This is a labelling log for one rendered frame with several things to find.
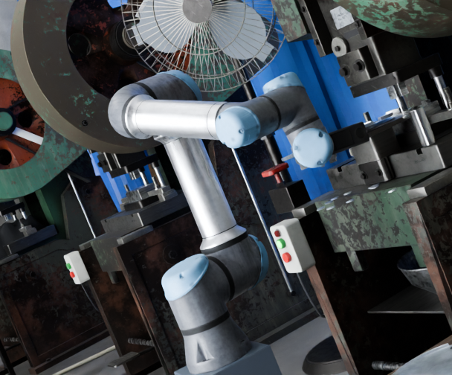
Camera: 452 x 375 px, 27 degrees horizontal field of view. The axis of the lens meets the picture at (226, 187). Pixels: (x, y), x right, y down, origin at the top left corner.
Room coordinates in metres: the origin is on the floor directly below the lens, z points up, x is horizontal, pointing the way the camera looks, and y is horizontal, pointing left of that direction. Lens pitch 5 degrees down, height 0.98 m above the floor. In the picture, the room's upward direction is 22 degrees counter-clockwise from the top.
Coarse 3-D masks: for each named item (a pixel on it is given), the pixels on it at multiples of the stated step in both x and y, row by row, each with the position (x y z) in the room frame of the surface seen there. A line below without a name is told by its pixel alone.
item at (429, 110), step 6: (432, 102) 2.34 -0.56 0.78; (438, 102) 2.34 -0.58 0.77; (426, 108) 2.32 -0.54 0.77; (432, 108) 2.33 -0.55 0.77; (438, 108) 2.34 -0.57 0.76; (396, 114) 2.42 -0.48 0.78; (402, 114) 2.35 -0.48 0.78; (426, 114) 2.32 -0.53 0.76; (408, 120) 2.32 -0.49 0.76; (396, 126) 2.37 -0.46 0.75; (402, 126) 2.35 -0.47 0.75; (408, 126) 2.33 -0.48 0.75; (396, 132) 2.37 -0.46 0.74; (402, 132) 2.35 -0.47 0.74
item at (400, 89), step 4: (396, 84) 2.36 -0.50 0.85; (400, 84) 2.36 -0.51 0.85; (404, 84) 2.37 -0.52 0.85; (388, 88) 2.38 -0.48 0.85; (392, 88) 2.37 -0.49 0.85; (396, 88) 2.37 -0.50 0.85; (400, 88) 2.36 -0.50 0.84; (404, 88) 2.37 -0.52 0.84; (388, 92) 2.39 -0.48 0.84; (392, 92) 2.37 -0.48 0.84; (396, 92) 2.36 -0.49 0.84; (400, 92) 2.36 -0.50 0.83; (404, 92) 2.36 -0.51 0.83; (408, 92) 2.37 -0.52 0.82; (392, 96) 2.38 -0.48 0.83; (396, 96) 2.36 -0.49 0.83; (400, 96) 2.37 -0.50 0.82
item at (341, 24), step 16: (320, 0) 2.40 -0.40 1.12; (336, 16) 2.36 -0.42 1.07; (336, 32) 2.39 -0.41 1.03; (352, 32) 2.33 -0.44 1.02; (384, 32) 2.30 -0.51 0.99; (336, 48) 2.38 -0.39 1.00; (352, 48) 2.35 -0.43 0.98; (368, 48) 2.30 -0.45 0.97; (384, 48) 2.29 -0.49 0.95; (400, 48) 2.32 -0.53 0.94; (416, 48) 2.34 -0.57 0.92; (352, 64) 2.33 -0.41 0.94; (368, 64) 2.29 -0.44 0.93; (384, 64) 2.29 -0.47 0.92; (400, 64) 2.31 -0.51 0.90; (352, 80) 2.35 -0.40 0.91; (368, 80) 2.34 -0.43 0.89
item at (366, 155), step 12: (384, 120) 2.33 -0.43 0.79; (396, 120) 2.28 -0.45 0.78; (372, 132) 2.24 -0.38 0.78; (384, 132) 2.28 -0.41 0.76; (372, 144) 2.26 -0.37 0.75; (384, 144) 2.27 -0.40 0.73; (396, 144) 2.29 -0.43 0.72; (360, 156) 2.32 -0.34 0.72; (372, 156) 2.28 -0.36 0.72; (384, 156) 2.27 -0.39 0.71; (360, 168) 2.33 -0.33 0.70; (372, 168) 2.29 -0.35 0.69; (384, 168) 2.26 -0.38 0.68; (372, 180) 2.31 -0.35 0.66; (384, 180) 2.27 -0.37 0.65
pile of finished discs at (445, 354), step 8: (448, 344) 1.82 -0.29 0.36; (432, 352) 1.82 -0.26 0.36; (440, 352) 1.80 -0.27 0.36; (448, 352) 1.78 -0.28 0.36; (416, 360) 1.81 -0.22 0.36; (424, 360) 1.79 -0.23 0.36; (432, 360) 1.77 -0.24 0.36; (440, 360) 1.76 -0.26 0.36; (448, 360) 1.72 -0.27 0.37; (400, 368) 1.79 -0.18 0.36; (408, 368) 1.78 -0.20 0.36; (416, 368) 1.76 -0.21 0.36; (424, 368) 1.75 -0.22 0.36; (432, 368) 1.71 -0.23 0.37; (440, 368) 1.70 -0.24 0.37; (448, 368) 1.68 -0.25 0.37
